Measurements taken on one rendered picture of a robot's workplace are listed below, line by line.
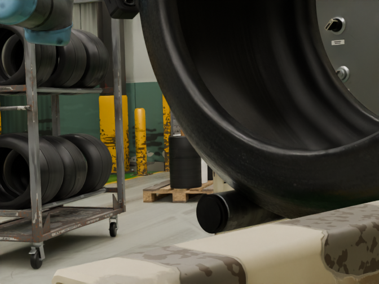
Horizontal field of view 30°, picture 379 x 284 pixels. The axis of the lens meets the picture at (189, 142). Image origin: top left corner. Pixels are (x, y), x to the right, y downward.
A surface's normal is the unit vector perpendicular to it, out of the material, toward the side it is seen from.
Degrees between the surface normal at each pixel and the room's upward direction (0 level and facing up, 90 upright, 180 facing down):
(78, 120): 90
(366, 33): 90
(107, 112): 90
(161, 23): 93
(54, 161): 72
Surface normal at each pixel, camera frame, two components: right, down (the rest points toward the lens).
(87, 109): -0.40, 0.06
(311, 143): 0.04, -0.67
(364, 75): -0.72, 0.06
